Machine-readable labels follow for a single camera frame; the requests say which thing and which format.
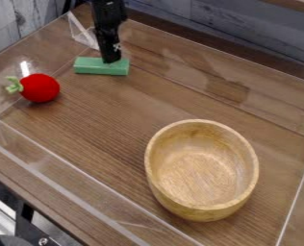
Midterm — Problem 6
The green rectangular block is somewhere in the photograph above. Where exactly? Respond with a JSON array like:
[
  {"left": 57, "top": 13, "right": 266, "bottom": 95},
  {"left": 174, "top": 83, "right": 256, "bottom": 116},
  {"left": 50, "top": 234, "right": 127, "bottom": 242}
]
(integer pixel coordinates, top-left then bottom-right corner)
[{"left": 74, "top": 57, "right": 130, "bottom": 76}]

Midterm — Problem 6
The light wooden bowl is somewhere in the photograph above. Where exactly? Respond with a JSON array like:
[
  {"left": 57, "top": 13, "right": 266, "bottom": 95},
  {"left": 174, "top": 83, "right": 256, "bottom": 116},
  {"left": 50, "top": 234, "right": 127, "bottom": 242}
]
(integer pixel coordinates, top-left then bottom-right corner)
[{"left": 145, "top": 119, "right": 260, "bottom": 222}]

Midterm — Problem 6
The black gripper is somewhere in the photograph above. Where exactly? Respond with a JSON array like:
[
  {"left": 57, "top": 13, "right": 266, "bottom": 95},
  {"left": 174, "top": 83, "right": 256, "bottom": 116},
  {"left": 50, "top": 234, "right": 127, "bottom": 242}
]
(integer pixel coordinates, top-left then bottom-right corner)
[{"left": 91, "top": 0, "right": 127, "bottom": 63}]

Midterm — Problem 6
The black metal table leg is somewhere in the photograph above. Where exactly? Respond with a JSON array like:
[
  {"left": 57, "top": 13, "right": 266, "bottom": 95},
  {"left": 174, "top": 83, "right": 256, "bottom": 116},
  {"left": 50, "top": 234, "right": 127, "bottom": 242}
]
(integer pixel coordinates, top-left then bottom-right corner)
[{"left": 15, "top": 202, "right": 61, "bottom": 246}]

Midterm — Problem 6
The clear acrylic corner bracket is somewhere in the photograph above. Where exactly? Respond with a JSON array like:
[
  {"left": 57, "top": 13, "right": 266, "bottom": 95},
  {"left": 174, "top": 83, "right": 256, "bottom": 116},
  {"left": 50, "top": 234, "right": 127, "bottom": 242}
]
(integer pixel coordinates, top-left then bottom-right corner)
[{"left": 67, "top": 12, "right": 99, "bottom": 50}]

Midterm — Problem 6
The red plush tomato toy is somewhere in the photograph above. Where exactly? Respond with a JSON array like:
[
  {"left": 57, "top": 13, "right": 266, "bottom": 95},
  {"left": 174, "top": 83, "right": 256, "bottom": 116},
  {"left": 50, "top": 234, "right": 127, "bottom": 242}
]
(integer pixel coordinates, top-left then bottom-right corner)
[{"left": 6, "top": 73, "right": 61, "bottom": 103}]

